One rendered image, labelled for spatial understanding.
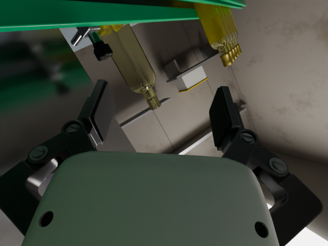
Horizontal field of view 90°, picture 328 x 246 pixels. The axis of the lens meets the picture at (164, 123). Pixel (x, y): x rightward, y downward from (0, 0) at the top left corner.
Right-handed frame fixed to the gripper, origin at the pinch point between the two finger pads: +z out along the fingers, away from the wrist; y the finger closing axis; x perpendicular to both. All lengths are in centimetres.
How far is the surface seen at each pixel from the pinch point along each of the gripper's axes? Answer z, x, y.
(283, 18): 220, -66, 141
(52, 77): 14.6, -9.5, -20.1
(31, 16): 10.9, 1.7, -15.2
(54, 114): 8.6, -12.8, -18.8
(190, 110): 200, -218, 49
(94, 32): 17.6, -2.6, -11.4
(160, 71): 233, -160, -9
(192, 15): 52, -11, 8
